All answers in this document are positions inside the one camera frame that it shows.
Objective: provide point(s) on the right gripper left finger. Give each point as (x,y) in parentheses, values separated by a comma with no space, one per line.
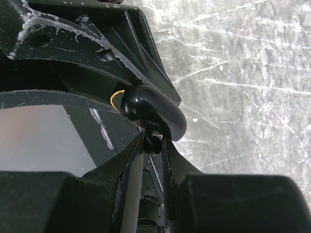
(40,202)

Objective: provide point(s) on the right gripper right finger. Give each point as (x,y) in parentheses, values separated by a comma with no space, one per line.
(195,202)

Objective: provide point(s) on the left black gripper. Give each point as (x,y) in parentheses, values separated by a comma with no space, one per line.
(105,36)

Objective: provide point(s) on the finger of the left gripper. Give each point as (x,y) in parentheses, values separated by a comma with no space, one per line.
(22,98)

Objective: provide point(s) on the black earbud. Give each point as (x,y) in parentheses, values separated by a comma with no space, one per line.
(151,144)

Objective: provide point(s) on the black earbud charging case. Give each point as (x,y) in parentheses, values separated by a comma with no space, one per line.
(146,106)

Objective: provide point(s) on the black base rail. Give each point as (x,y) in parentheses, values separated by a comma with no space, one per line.
(121,136)

